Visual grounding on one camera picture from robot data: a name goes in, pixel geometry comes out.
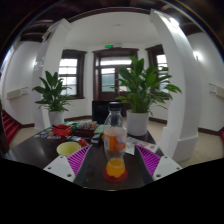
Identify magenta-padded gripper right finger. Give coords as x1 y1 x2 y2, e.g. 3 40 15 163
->
134 144 184 187

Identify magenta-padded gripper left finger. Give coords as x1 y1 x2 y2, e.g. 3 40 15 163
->
43 144 94 187

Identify clear bottle with orange drink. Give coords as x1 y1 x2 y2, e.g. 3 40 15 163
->
102 101 129 179

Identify printed paper leaflet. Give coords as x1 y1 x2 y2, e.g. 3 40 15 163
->
125 135 160 156

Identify colourful round stickers sheet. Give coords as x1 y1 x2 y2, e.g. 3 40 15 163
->
33 127 63 140

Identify red box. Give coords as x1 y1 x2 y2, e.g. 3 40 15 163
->
52 123 74 137

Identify small potted plant white pot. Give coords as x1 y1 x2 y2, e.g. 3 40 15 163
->
32 70 76 127

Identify large potted plant white pot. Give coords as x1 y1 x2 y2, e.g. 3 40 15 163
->
115 55 183 137

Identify green book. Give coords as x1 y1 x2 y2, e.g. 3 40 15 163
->
93 124 111 135

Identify red carpeted stairs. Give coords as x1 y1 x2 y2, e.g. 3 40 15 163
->
1 109 22 144

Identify black chair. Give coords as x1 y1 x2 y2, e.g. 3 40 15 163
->
91 99 129 125

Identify wide dark-framed window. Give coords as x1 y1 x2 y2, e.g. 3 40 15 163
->
58 49 87 100

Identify dark wooden double door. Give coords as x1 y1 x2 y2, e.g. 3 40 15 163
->
92 47 140 102

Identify narrow dark-framed window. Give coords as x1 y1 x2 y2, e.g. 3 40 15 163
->
145 44 169 88

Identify yellow mug with red-green handle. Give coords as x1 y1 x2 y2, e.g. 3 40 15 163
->
55 138 90 158

